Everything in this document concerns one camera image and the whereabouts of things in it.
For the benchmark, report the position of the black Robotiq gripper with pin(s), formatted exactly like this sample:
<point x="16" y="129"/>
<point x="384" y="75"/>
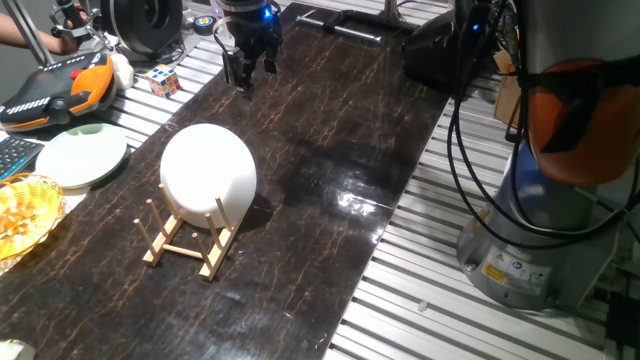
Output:
<point x="252" y="30"/>

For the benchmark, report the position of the white round dish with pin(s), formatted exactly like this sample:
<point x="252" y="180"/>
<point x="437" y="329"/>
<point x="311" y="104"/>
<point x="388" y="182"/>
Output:
<point x="207" y="170"/>

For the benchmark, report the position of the person's left forearm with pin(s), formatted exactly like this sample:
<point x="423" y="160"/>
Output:
<point x="25" y="32"/>

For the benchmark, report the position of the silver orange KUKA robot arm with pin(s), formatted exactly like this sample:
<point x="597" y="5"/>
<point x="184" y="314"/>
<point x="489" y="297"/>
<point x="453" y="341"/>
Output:
<point x="560" y="30"/>

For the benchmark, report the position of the wooden dish rack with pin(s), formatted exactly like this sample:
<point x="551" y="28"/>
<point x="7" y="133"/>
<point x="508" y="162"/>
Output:
<point x="215" y="255"/>

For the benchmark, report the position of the person's left hand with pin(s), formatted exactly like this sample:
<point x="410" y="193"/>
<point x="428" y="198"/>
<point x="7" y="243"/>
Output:
<point x="75" y="42"/>

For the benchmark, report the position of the small round blue yellow disc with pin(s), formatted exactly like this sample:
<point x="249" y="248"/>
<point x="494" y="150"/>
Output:
<point x="205" y="24"/>

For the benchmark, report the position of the Rubik's cube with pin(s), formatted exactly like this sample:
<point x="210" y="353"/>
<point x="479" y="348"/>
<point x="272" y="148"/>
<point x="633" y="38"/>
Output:
<point x="163" y="81"/>

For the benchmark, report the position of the silver metal rod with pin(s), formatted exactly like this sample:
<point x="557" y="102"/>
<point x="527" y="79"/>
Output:
<point x="340" y="30"/>

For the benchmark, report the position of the dark marble pattern mat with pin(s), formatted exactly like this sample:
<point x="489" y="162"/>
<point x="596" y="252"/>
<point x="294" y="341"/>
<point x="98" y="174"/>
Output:
<point x="325" y="125"/>

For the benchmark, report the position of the black filament spool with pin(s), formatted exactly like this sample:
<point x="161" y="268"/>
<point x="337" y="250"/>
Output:
<point x="145" y="22"/>

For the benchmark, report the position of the white rounded plastic object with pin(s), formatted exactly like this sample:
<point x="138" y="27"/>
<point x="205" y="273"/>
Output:
<point x="122" y="72"/>

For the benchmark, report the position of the pale green plate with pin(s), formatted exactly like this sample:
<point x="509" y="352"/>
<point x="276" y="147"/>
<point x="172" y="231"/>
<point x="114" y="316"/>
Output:
<point x="80" y="157"/>

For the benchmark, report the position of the black orange teach pendant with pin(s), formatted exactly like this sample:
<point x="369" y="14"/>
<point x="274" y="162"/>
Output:
<point x="55" y="95"/>

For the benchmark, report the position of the black computer keyboard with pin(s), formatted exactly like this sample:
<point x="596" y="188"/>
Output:
<point x="15" y="155"/>

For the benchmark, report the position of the open brown cardboard box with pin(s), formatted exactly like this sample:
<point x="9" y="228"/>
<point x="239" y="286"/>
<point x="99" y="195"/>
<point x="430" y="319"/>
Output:
<point x="506" y="95"/>

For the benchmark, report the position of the yellow wicker basket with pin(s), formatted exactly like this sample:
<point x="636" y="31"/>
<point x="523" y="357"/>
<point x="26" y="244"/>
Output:
<point x="25" y="215"/>

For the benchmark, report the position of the small white scrap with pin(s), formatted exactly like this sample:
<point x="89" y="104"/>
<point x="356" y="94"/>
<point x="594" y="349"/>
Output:
<point x="423" y="305"/>

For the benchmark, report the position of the aluminium profile post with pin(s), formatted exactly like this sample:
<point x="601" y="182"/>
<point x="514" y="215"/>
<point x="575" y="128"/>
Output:
<point x="391" y="7"/>
<point x="27" y="32"/>

